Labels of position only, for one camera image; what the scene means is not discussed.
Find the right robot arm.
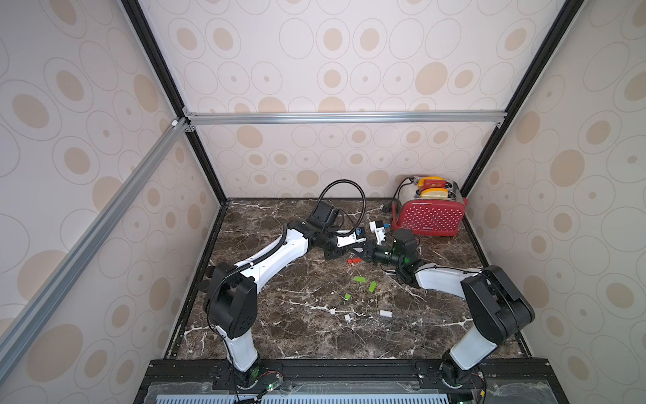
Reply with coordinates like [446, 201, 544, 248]
[353, 229, 535, 388]

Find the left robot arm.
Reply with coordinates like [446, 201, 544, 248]
[202, 203, 367, 389]

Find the red polka dot toaster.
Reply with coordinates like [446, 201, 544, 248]
[391, 176, 468, 237]

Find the silver aluminium crossbar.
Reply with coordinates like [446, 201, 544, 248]
[188, 110, 507, 126]

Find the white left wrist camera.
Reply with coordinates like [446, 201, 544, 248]
[336, 227, 367, 248]

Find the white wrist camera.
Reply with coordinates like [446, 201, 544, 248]
[336, 227, 367, 248]
[369, 221, 387, 245]

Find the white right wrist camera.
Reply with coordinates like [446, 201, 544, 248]
[369, 221, 387, 245]

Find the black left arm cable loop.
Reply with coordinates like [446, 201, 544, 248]
[315, 178, 368, 237]

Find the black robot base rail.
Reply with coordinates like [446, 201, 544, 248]
[134, 359, 568, 403]

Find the silver aluminium side rail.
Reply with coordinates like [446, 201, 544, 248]
[0, 118, 188, 377]

